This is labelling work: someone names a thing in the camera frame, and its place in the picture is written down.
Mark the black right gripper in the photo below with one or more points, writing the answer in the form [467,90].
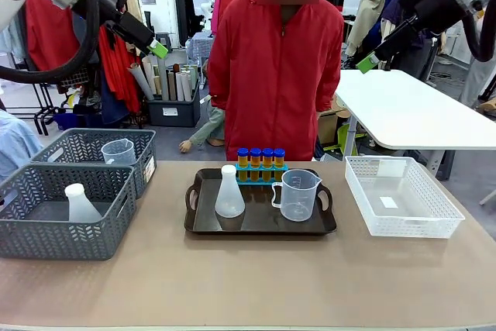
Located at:
[434,1]

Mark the clear plastic measuring cup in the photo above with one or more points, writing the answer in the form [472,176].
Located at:
[296,199]
[118,152]

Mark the white plastic conical flask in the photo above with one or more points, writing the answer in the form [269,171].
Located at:
[229,199]
[81,207]

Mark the hanging red dress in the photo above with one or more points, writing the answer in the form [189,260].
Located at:
[116,75]

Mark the mannequin in beige coat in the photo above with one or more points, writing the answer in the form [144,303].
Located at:
[368,9]

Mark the white paper roll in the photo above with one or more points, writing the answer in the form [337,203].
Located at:
[141,81]

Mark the white computer case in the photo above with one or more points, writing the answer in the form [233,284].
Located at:
[345,54]

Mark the grey paper roll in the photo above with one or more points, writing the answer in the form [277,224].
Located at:
[163,83]

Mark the white monitor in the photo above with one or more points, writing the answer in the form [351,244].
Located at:
[353,1]

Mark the brown paper roll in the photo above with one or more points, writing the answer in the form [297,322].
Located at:
[171,87]

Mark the white folding table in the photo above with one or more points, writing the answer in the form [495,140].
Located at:
[407,110]

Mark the hanging red jacket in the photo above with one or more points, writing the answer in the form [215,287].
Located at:
[46,36]

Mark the black storage bin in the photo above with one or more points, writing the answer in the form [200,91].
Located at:
[174,112]

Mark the mannequin in pink top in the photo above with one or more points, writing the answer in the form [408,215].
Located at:
[480,79]

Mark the brown cardboard box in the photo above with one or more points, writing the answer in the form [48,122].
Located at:
[329,121]

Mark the green plastic chair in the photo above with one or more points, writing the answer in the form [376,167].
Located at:
[343,137]

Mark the grey plastic woven basket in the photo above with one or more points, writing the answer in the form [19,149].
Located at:
[85,137]
[66,243]

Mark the black metal clothes rack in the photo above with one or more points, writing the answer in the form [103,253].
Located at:
[40,114]

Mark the hanging light grey garment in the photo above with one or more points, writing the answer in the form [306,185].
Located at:
[11,40]

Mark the person in red jacket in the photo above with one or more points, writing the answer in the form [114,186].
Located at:
[275,83]

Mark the light blue cloth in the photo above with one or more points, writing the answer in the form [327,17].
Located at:
[15,145]

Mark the white plastic perforated basket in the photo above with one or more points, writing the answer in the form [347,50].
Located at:
[403,226]

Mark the blue test tube rack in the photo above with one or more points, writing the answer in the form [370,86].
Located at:
[267,176]

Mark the dark brown serving tray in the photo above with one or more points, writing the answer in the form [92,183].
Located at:
[259,224]

